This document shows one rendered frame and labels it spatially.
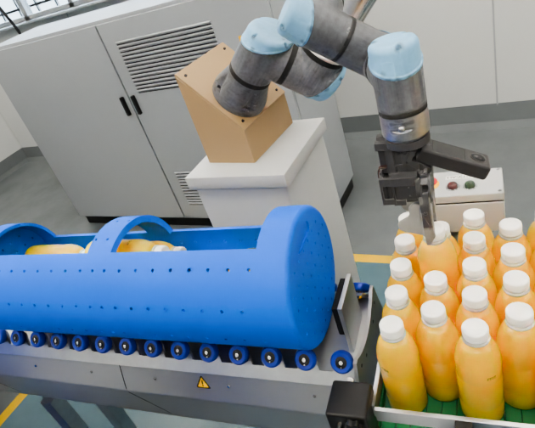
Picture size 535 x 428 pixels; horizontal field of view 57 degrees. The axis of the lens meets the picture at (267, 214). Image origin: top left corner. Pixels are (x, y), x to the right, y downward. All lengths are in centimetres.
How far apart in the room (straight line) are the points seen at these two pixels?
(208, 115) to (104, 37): 176
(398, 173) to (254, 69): 54
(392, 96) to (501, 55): 288
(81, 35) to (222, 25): 93
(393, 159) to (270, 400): 58
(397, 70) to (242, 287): 45
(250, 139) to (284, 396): 65
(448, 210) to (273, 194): 45
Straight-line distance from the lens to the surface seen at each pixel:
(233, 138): 134
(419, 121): 79
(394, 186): 84
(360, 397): 89
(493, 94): 372
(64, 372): 146
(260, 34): 121
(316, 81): 125
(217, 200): 141
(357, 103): 390
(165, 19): 274
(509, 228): 100
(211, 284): 92
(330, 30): 81
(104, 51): 309
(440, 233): 92
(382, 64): 75
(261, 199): 133
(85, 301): 113
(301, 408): 110
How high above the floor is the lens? 172
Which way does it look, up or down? 31 degrees down
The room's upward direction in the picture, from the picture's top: 20 degrees counter-clockwise
